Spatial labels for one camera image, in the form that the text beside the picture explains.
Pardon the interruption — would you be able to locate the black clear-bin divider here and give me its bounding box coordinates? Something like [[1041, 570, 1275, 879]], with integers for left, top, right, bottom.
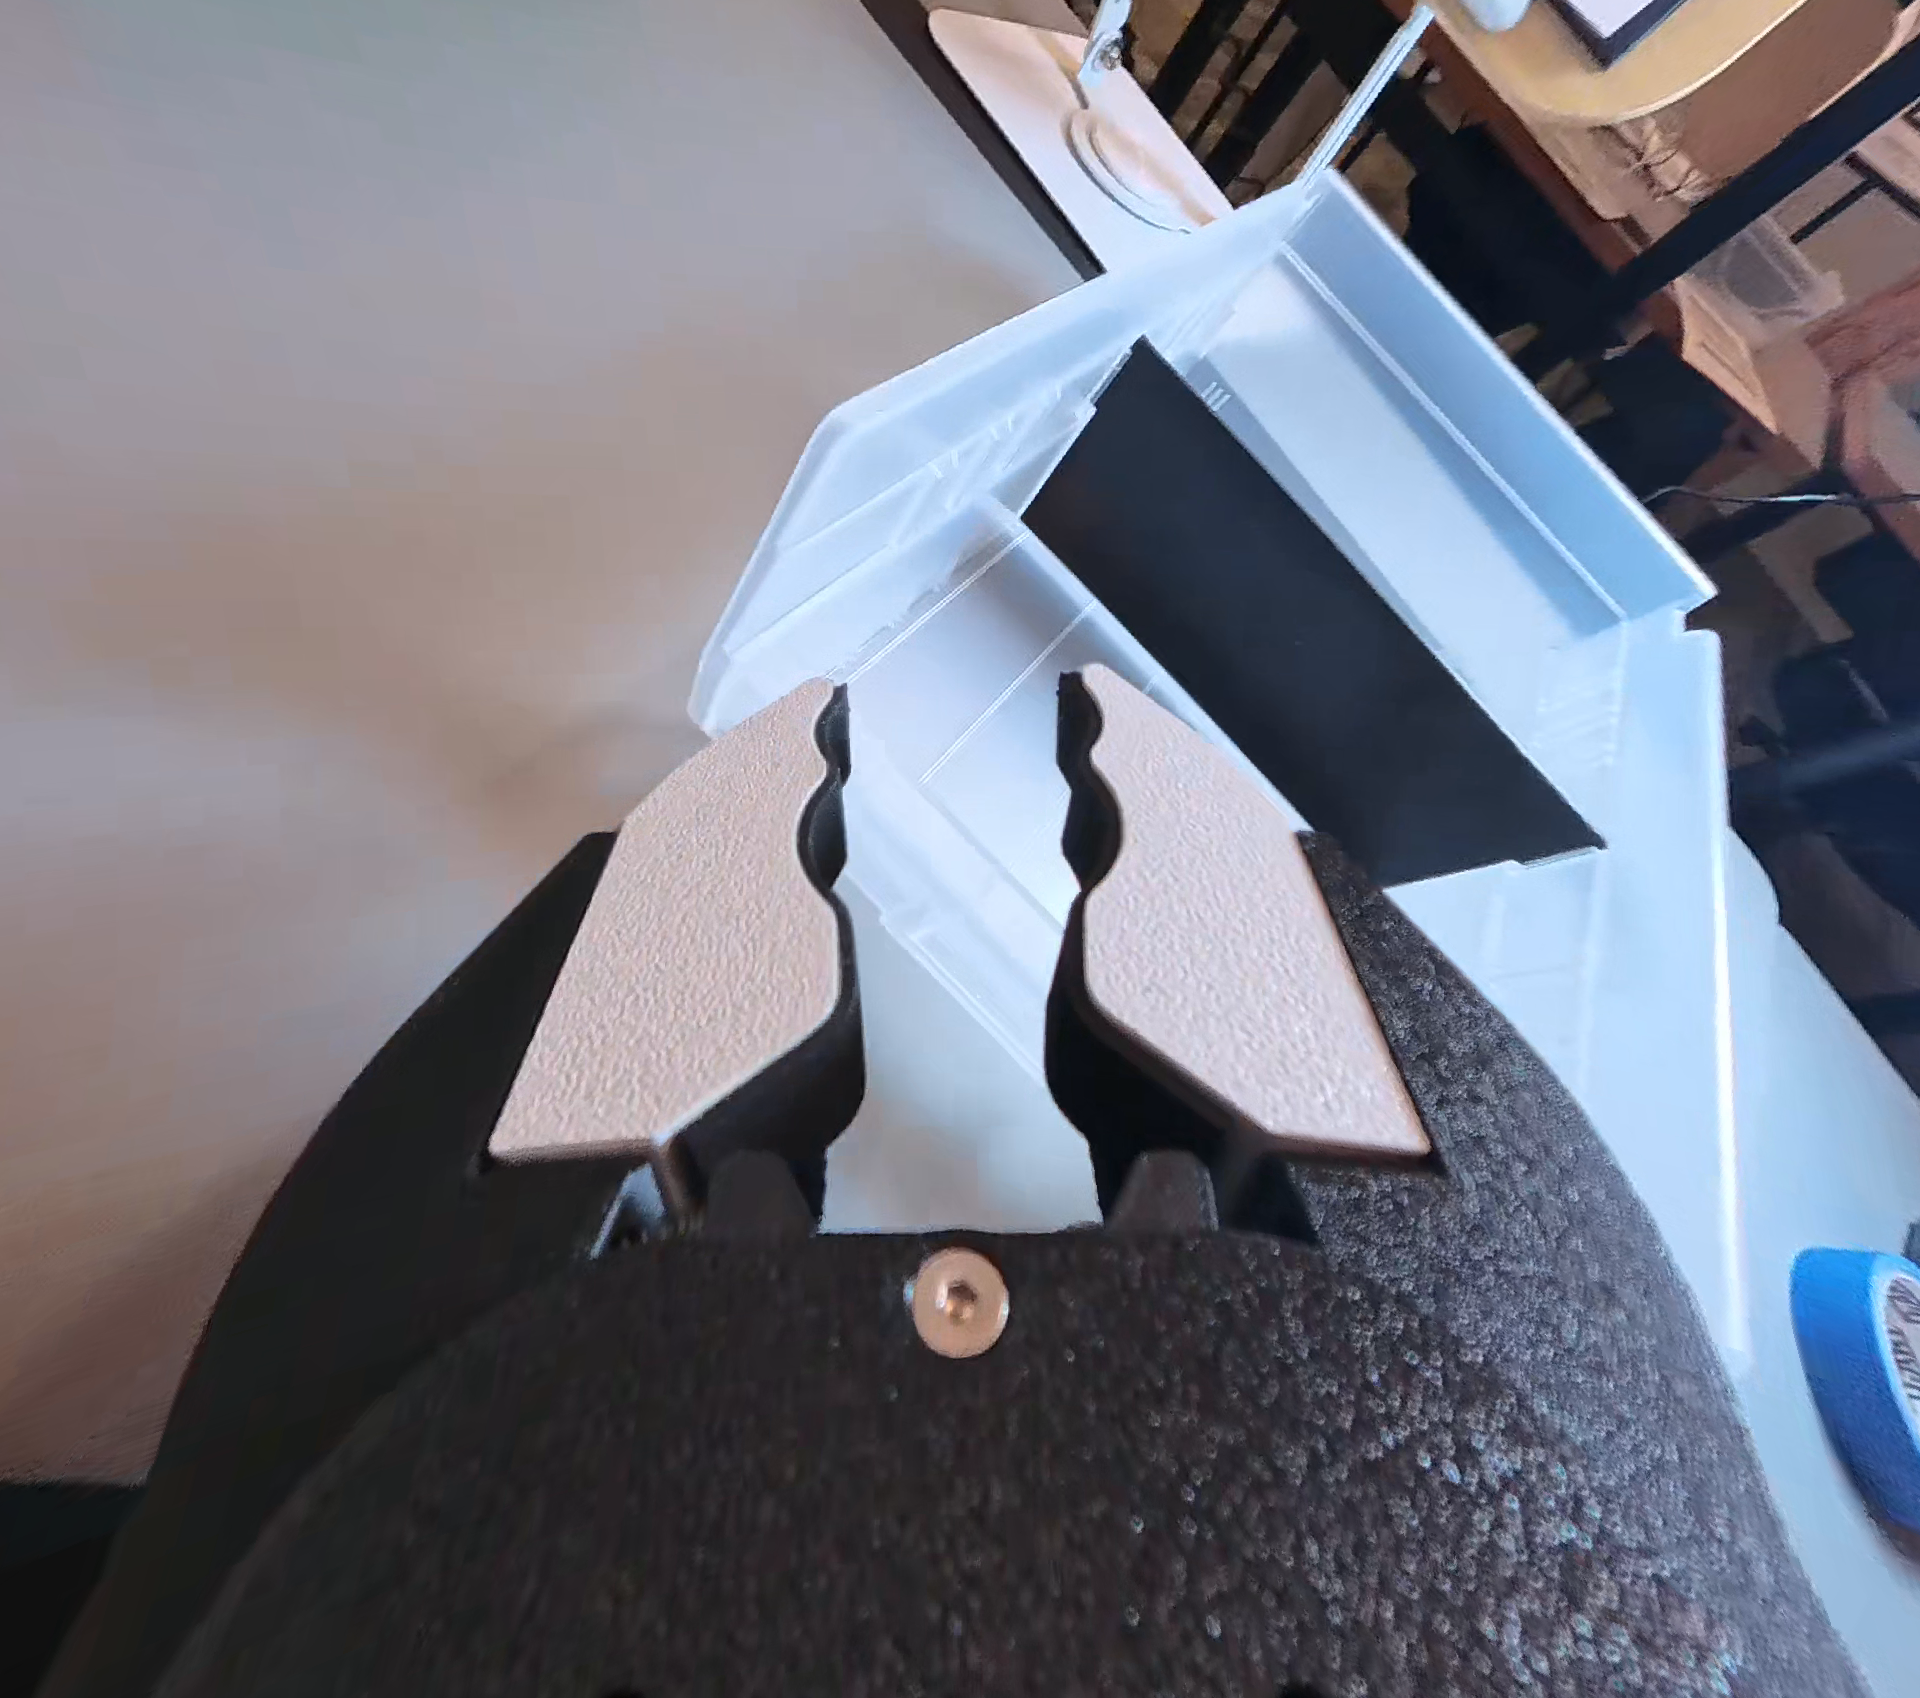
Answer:
[[1024, 335, 1608, 889]]

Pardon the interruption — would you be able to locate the blue masking tape roll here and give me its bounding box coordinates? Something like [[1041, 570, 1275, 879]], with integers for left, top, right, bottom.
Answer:
[[1787, 1246, 1920, 1537]]

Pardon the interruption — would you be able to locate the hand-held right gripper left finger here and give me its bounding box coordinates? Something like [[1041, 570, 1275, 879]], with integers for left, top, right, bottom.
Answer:
[[485, 677, 873, 1226]]

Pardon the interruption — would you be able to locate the clear plastic bin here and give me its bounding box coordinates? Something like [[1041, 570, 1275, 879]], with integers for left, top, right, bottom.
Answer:
[[686, 171, 1824, 1240]]

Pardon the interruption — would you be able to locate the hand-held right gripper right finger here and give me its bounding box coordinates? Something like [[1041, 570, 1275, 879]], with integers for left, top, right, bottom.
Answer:
[[1046, 663, 1437, 1220]]

